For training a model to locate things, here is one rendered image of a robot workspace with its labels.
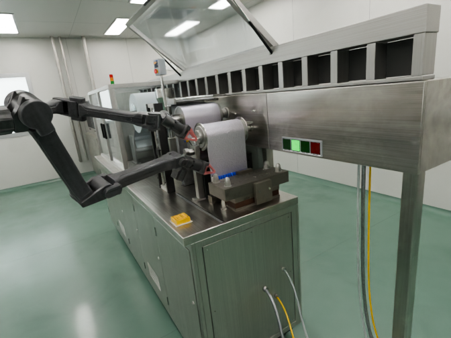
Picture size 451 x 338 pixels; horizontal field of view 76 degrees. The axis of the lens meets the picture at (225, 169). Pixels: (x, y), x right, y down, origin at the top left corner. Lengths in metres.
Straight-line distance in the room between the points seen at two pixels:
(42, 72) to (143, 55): 2.07
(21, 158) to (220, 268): 5.92
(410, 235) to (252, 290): 0.76
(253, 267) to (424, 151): 0.89
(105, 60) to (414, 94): 6.45
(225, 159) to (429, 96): 0.92
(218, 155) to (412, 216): 0.90
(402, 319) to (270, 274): 0.61
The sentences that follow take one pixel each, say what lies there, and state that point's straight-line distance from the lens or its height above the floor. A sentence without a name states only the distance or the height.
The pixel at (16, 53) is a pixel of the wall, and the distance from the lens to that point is 6.93.
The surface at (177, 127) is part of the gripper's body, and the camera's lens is 1.41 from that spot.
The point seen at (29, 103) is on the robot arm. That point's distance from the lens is 0.88.
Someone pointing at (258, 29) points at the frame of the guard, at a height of 1.73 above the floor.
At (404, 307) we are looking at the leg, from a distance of 1.60.
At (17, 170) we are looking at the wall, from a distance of 6.97.
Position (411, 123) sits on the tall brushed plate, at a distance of 1.11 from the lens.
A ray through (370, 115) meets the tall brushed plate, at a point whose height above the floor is 1.33.
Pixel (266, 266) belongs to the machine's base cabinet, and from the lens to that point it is 1.57.
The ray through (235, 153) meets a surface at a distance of 1.56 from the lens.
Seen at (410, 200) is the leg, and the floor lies 0.98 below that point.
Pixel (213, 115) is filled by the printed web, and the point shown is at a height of 1.34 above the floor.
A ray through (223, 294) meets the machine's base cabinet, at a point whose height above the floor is 0.54.
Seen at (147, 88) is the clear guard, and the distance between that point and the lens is 2.43.
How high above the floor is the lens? 1.46
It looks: 15 degrees down
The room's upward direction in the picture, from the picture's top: 6 degrees counter-clockwise
